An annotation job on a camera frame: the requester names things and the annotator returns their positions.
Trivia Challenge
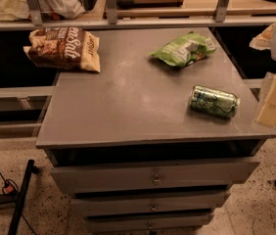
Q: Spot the green chip bag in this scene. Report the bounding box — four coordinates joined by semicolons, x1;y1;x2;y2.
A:
150;31;216;68

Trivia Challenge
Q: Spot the black cable with orange clip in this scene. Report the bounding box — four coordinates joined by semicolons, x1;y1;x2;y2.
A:
0;150;38;235

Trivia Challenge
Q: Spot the black stand leg left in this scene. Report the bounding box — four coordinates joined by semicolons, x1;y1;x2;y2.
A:
0;160;39;235

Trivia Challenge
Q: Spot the brown chip bag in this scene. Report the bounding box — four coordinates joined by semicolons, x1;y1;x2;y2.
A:
23;26;100;72

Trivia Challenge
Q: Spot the grey drawer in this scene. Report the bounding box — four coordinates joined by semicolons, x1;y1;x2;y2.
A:
51;157;259;194
86;212;213;233
70;190;230;216

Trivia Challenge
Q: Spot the grey drawer cabinet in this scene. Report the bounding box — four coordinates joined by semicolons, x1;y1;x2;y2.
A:
36;29;276;232

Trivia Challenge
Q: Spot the metal rail frame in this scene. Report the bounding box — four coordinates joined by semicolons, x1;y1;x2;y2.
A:
0;0;276;30

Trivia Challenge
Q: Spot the bottom grey drawer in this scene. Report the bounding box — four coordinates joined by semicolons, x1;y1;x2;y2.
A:
86;212;213;233

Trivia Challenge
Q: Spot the middle grey drawer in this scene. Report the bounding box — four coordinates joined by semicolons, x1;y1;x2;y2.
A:
70;190;230;216

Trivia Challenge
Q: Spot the green soda can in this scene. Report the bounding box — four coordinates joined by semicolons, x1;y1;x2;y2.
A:
189;85;240;118

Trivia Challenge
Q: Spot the top grey drawer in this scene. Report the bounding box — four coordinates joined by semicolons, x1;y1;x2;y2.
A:
51;157;259;194

